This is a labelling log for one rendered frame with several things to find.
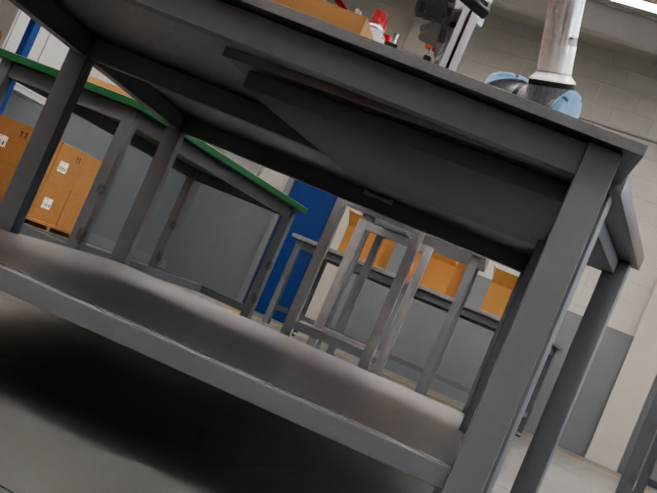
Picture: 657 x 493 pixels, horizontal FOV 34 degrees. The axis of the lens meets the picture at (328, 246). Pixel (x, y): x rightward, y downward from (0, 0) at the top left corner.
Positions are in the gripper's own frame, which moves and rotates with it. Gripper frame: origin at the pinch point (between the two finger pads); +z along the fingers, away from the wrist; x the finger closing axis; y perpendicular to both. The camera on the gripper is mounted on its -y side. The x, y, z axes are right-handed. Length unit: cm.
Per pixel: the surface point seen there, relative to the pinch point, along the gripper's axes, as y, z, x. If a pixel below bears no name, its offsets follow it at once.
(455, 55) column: -6, 26, -53
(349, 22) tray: 18, -27, 53
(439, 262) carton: -53, 401, -458
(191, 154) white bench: 87, 145, -155
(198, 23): 45, -22, 52
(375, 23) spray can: 15.8, 3.9, -15.3
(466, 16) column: -7, 18, -61
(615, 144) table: -29, -23, 68
